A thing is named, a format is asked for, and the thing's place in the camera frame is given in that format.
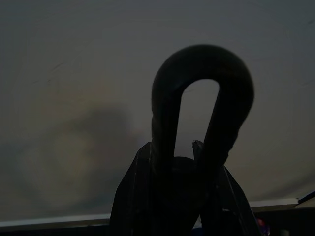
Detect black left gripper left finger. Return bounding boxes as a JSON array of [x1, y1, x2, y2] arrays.
[[109, 142, 158, 236]]

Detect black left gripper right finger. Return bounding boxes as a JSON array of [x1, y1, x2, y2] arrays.
[[191, 139, 261, 236]]

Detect blue long-handled dustpan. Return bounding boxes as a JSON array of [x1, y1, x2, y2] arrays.
[[151, 44, 255, 177]]

